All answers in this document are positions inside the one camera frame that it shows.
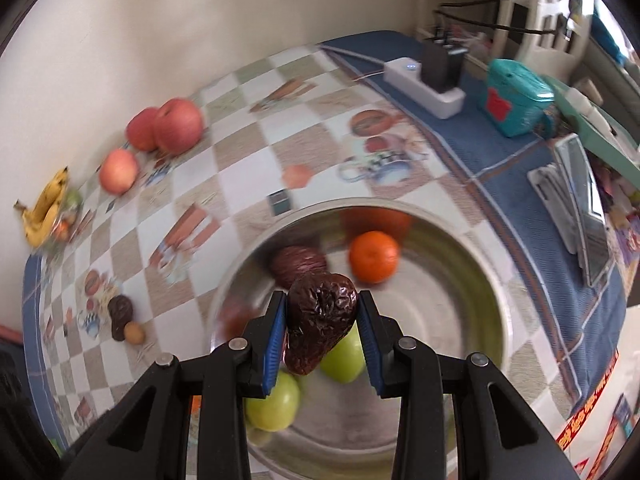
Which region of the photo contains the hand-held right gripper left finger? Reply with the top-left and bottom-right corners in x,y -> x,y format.
60,290 -> 289,480

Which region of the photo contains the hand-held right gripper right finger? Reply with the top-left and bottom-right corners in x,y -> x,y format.
357,289 -> 582,480

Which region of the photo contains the large green fruit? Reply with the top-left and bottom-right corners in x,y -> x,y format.
319,321 -> 366,384

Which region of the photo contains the wrinkled dark red date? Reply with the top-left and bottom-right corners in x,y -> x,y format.
283,272 -> 360,376
270,245 -> 329,291
107,295 -> 135,343

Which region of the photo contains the small green fruit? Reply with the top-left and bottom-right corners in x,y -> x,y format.
244,370 -> 302,432

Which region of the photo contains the stainless steel bowl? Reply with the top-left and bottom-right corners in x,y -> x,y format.
206,198 -> 514,480

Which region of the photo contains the large orange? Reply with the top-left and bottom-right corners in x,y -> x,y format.
348,230 -> 401,284

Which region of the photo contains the red paper banner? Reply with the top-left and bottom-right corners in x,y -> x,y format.
556,354 -> 622,480

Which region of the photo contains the grey folding stand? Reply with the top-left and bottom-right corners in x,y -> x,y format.
528,162 -> 590,257

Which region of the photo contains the pale pink apple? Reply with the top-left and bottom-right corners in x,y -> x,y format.
98,148 -> 140,196

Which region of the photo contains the red apple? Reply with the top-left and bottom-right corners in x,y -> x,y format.
125,107 -> 162,153
153,98 -> 205,156

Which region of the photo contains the clear plastic bag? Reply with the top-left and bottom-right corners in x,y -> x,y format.
47,187 -> 87,247

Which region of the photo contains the smartphone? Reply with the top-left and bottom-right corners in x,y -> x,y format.
554,133 -> 612,289

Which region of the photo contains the white power strip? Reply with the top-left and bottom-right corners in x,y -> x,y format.
383,57 -> 466,120

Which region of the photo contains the yellow banana bunch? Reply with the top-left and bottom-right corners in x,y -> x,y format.
13,166 -> 70,249

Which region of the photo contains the teal box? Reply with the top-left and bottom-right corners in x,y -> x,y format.
482,58 -> 557,139

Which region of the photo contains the black charger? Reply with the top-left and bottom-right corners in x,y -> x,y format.
419,36 -> 469,94

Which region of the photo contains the mint green tray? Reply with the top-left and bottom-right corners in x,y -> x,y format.
544,76 -> 640,187

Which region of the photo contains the white power cord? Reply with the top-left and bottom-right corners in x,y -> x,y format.
319,44 -> 390,82

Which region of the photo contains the black cable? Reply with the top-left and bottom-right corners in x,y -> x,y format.
432,0 -> 568,41

